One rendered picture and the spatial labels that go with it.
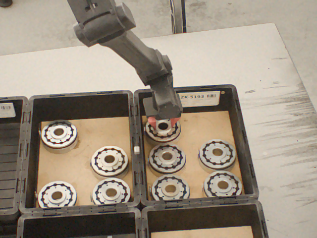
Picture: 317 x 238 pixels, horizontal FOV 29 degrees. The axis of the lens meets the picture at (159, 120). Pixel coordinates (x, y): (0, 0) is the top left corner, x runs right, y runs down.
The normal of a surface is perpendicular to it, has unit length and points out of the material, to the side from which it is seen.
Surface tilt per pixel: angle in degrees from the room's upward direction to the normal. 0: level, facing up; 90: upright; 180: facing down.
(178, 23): 65
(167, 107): 91
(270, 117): 0
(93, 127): 0
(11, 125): 0
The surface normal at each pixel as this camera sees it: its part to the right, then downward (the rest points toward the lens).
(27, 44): 0.00, -0.65
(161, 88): -0.35, -0.48
